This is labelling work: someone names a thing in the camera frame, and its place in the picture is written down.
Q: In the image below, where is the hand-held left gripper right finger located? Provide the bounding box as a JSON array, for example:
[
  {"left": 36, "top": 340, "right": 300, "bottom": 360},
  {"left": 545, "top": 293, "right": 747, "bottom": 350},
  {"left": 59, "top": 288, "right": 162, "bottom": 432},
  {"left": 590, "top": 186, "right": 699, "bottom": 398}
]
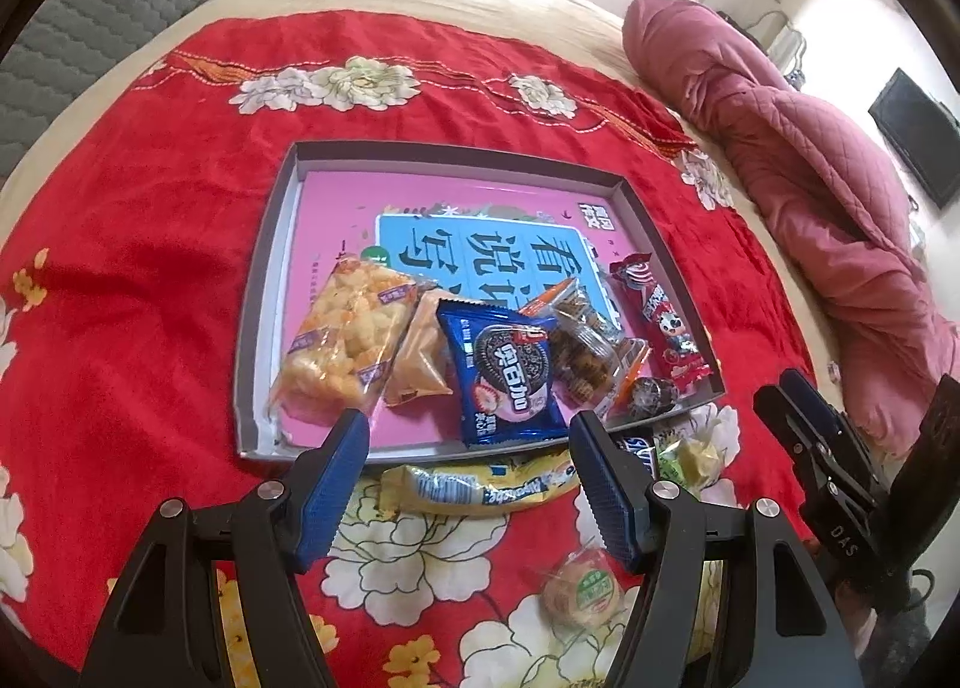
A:
[{"left": 568, "top": 409, "right": 860, "bottom": 688}]

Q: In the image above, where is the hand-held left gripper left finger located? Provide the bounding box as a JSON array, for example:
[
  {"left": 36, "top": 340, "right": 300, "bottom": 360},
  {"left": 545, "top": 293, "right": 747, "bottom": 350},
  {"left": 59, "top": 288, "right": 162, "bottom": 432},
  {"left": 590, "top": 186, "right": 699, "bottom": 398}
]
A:
[{"left": 79, "top": 409, "right": 372, "bottom": 688}]

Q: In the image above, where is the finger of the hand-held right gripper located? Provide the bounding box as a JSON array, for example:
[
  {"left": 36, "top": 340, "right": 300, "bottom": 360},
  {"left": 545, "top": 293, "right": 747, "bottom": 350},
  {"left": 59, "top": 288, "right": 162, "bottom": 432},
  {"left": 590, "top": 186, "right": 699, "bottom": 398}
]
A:
[
  {"left": 754, "top": 384, "right": 833, "bottom": 501},
  {"left": 780, "top": 369, "right": 878, "bottom": 486}
]

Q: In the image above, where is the round dark cookie packet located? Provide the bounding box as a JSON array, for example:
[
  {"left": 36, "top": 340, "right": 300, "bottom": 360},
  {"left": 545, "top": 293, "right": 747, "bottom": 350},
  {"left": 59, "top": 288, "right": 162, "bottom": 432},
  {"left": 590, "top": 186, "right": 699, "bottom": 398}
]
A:
[{"left": 626, "top": 377, "right": 682, "bottom": 423}]

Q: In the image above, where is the clear packet of brown snacks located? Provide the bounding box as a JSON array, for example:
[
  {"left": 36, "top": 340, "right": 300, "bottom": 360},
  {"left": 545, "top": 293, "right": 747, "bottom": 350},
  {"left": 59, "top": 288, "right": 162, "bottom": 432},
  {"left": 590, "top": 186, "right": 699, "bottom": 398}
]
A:
[{"left": 525, "top": 279, "right": 652, "bottom": 411}]

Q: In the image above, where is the orange snack packet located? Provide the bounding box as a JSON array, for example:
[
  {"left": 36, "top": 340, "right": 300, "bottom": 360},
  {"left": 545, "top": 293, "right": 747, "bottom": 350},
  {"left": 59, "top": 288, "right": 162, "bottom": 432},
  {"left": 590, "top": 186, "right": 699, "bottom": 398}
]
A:
[{"left": 384, "top": 290, "right": 458, "bottom": 410}]

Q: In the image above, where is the clear bag of yellow puffs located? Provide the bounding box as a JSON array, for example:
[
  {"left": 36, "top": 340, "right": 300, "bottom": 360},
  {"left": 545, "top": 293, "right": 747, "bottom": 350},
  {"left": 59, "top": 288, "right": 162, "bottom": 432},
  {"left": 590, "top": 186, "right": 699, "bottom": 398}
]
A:
[{"left": 268, "top": 251, "right": 421, "bottom": 426}]

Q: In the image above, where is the blue cookie packet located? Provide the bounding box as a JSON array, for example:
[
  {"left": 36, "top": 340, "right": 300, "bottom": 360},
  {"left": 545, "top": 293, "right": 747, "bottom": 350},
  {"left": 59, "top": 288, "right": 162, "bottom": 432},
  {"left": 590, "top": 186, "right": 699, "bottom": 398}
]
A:
[{"left": 435, "top": 299, "right": 569, "bottom": 450}]

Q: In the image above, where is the grey cardboard box tray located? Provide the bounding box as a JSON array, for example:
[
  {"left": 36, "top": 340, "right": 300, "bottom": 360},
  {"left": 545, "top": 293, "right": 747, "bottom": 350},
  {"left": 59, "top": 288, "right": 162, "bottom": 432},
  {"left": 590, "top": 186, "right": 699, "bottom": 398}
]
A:
[{"left": 234, "top": 140, "right": 727, "bottom": 462}]

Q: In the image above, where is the brown chocolate bar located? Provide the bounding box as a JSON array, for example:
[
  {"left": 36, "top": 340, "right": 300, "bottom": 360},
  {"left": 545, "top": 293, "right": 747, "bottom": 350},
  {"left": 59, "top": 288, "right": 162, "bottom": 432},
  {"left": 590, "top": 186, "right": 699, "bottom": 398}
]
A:
[{"left": 615, "top": 433, "right": 665, "bottom": 479}]

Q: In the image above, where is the green snack packet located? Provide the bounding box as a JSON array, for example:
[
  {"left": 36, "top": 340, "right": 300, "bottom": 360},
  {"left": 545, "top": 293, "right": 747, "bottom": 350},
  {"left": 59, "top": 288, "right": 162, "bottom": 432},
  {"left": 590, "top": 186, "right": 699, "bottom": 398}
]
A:
[{"left": 652, "top": 407, "right": 740, "bottom": 494}]

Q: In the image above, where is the round pastry with green label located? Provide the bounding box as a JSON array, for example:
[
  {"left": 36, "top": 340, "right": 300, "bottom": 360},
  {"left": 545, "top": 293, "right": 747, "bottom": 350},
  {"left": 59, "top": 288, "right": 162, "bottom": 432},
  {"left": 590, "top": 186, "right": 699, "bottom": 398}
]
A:
[{"left": 536, "top": 545, "right": 635, "bottom": 629}]

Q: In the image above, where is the long yellow snack packet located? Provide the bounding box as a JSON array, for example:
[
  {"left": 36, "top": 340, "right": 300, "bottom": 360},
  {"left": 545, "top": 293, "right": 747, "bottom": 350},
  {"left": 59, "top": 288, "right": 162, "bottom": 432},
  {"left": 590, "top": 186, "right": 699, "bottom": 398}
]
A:
[{"left": 379, "top": 449, "right": 582, "bottom": 515}]

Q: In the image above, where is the red snack stick packet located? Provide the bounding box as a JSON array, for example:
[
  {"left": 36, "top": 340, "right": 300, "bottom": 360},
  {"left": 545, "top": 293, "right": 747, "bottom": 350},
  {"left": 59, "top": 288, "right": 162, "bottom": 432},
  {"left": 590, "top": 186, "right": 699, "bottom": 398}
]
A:
[{"left": 606, "top": 251, "right": 713, "bottom": 395}]

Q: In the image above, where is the pink quilted comforter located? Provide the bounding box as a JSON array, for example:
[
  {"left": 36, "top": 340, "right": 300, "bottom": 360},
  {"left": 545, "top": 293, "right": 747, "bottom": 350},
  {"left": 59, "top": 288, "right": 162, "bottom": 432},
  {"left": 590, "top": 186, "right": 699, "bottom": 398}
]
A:
[{"left": 622, "top": 0, "right": 960, "bottom": 460}]

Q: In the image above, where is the pink book with blue panel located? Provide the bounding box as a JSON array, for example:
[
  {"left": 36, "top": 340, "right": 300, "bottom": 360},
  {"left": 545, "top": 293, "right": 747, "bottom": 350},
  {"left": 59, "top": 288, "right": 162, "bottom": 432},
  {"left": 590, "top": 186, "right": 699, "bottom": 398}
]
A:
[{"left": 266, "top": 167, "right": 721, "bottom": 449}]

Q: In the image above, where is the red floral blanket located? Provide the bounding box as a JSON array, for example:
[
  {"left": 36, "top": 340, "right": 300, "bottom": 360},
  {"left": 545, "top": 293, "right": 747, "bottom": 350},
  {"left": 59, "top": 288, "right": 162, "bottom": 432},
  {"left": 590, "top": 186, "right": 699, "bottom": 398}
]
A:
[{"left": 0, "top": 9, "right": 826, "bottom": 688}]

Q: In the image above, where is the black television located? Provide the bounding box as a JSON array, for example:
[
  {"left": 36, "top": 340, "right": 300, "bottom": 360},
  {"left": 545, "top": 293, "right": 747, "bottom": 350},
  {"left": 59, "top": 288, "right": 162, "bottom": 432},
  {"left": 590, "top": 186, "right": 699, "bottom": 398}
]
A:
[{"left": 868, "top": 67, "right": 960, "bottom": 211}]

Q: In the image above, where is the white metal rack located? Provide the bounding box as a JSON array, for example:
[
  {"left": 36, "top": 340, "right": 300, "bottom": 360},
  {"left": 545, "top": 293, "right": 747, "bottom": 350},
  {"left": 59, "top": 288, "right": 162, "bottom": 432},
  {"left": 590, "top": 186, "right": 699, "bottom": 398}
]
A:
[{"left": 746, "top": 9, "right": 811, "bottom": 89}]

